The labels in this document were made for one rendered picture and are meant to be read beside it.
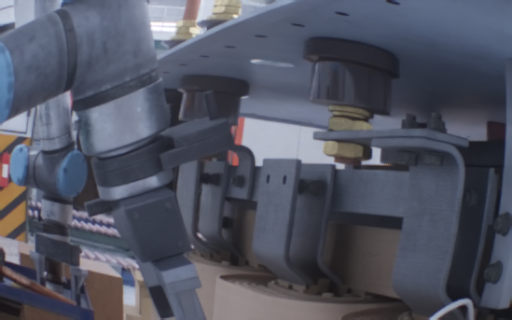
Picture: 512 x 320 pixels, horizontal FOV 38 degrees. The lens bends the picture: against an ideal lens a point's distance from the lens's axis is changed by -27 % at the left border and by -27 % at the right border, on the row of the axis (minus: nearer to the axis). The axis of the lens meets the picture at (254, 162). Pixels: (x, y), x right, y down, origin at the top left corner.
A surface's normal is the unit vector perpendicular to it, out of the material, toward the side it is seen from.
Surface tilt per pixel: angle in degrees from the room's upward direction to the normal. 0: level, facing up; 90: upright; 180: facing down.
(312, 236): 90
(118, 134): 102
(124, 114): 97
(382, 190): 90
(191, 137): 96
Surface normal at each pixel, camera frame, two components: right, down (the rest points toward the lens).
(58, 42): 0.50, -0.14
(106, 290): 0.31, 0.01
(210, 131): 0.64, 0.00
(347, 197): -0.95, -0.12
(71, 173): 0.84, 0.16
